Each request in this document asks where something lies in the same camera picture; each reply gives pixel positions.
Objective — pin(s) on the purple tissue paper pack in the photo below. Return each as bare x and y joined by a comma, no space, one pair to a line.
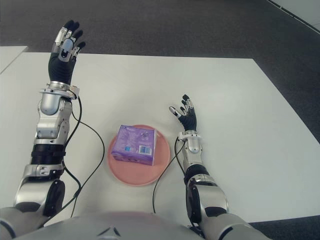
132,140

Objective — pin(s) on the white side table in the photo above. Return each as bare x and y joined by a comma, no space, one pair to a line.
10,55

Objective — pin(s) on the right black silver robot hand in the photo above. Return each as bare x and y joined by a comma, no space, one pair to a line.
188,120

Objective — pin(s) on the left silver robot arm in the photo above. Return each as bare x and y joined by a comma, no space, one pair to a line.
50,105

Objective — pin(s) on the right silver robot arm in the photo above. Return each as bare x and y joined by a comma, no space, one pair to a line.
193,146

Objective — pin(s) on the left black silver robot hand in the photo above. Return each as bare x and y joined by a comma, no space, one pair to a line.
60,67

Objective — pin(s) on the pink round plate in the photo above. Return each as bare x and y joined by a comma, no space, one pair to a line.
135,175

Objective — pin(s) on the silver robot torso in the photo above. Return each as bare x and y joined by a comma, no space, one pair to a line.
112,227

